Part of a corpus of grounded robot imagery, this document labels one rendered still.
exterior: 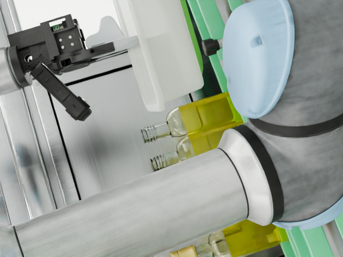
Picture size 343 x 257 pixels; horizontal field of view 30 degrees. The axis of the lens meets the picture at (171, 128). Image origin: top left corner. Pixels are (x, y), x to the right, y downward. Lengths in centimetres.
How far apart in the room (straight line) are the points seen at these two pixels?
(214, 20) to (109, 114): 29
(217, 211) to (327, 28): 22
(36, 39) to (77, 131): 31
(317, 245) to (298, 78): 44
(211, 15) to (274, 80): 61
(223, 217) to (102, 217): 13
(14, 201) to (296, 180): 75
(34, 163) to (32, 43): 33
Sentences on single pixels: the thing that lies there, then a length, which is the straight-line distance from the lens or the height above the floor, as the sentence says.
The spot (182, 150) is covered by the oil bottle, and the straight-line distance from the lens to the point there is 114.
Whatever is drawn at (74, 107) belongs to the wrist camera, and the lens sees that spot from 103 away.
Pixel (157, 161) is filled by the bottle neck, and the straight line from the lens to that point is 114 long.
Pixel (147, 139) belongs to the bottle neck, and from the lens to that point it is 116.
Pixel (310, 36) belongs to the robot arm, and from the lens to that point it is 63.
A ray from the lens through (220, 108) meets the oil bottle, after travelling 116.
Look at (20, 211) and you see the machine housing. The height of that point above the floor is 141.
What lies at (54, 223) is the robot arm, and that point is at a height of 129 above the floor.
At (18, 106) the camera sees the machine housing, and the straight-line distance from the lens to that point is 135.
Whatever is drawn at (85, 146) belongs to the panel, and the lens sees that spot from 130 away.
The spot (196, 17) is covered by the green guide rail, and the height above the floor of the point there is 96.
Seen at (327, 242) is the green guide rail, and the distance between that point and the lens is 102.
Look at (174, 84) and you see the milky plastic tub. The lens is 91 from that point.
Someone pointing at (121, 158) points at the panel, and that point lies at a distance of 129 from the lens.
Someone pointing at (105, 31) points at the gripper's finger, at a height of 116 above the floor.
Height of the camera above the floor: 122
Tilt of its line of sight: 7 degrees down
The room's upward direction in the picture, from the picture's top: 107 degrees counter-clockwise
